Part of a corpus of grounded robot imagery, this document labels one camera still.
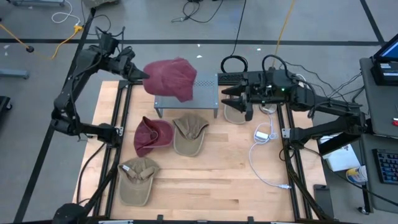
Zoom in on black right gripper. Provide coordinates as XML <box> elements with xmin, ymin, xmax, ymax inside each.
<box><xmin>221</xmin><ymin>70</ymin><xmax>285</xmax><ymax>122</ymax></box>

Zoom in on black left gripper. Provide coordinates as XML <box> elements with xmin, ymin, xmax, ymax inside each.
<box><xmin>108</xmin><ymin>46</ymin><xmax>150</xmax><ymax>82</ymax></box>

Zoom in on khaki baseball cap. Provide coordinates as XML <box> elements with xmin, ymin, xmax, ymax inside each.
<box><xmin>223</xmin><ymin>104</ymin><xmax>249</xmax><ymax>125</ymax></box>
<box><xmin>117</xmin><ymin>157</ymin><xmax>161</xmax><ymax>207</ymax></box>
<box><xmin>172</xmin><ymin>113</ymin><xmax>210</xmax><ymax>157</ymax></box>

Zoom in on maroon baseball cap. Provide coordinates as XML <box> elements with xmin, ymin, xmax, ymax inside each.
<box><xmin>133</xmin><ymin>116</ymin><xmax>174</xmax><ymax>158</ymax></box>
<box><xmin>142</xmin><ymin>57</ymin><xmax>198</xmax><ymax>103</ymax></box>

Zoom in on grey perforated metal stand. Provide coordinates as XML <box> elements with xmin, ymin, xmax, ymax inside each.
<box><xmin>154</xmin><ymin>72</ymin><xmax>220</xmax><ymax>119</ymax></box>

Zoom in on white box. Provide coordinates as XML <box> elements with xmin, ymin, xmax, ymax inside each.
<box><xmin>322</xmin><ymin>135</ymin><xmax>361</xmax><ymax>172</ymax></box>

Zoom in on grey table foot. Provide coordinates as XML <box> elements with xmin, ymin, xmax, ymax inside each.
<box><xmin>0</xmin><ymin>68</ymin><xmax>29</xmax><ymax>79</ymax></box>
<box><xmin>6</xmin><ymin>0</ymin><xmax>66</xmax><ymax>7</ymax></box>

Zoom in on black flat case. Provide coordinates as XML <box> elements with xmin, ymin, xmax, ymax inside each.
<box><xmin>313</xmin><ymin>184</ymin><xmax>335</xmax><ymax>218</ymax></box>

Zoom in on black caster base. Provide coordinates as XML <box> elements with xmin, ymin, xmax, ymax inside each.
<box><xmin>0</xmin><ymin>95</ymin><xmax>13</xmax><ymax>113</ymax></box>

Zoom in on grey equipment cart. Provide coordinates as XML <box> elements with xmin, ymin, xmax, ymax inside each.
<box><xmin>359</xmin><ymin>57</ymin><xmax>398</xmax><ymax>139</ymax></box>

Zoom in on white wipes canister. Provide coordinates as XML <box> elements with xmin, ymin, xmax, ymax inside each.
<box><xmin>345</xmin><ymin>166</ymin><xmax>368</xmax><ymax>185</ymax></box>

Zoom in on black desktop device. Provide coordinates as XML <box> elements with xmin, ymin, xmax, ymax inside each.
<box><xmin>370</xmin><ymin>60</ymin><xmax>398</xmax><ymax>87</ymax></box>

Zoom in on laptop with blue screen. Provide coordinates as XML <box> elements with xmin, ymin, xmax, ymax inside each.
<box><xmin>372</xmin><ymin>33</ymin><xmax>398</xmax><ymax>63</ymax></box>

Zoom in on grey side desk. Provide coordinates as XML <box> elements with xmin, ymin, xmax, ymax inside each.
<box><xmin>360</xmin><ymin>133</ymin><xmax>398</xmax><ymax>215</ymax></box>

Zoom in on black keyboard coloured keys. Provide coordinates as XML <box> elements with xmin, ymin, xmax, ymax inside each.
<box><xmin>372</xmin><ymin>148</ymin><xmax>398</xmax><ymax>185</ymax></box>

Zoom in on black aluminium table frame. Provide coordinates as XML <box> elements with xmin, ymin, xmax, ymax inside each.
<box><xmin>276</xmin><ymin>102</ymin><xmax>335</xmax><ymax>222</ymax></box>
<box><xmin>74</xmin><ymin>79</ymin><xmax>134</xmax><ymax>220</ymax></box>

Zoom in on coiled black cable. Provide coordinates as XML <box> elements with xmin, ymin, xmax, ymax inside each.
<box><xmin>220</xmin><ymin>55</ymin><xmax>249</xmax><ymax>74</ymax></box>

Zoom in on white charger cable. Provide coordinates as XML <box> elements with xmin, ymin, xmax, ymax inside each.
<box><xmin>248</xmin><ymin>113</ymin><xmax>292</xmax><ymax>190</ymax></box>

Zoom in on black hanging cable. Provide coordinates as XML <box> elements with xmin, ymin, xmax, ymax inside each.
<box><xmin>231</xmin><ymin>0</ymin><xmax>248</xmax><ymax>58</ymax></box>

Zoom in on yellow extension cord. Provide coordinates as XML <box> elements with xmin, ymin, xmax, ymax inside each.
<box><xmin>272</xmin><ymin>0</ymin><xmax>296</xmax><ymax>68</ymax></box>
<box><xmin>0</xmin><ymin>23</ymin><xmax>84</xmax><ymax>60</ymax></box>

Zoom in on black floor cable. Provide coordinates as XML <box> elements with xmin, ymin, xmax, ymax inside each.
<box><xmin>170</xmin><ymin>0</ymin><xmax>225</xmax><ymax>24</ymax></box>

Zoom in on white floor cable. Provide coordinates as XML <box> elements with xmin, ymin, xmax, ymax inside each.
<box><xmin>50</xmin><ymin>0</ymin><xmax>82</xmax><ymax>27</ymax></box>

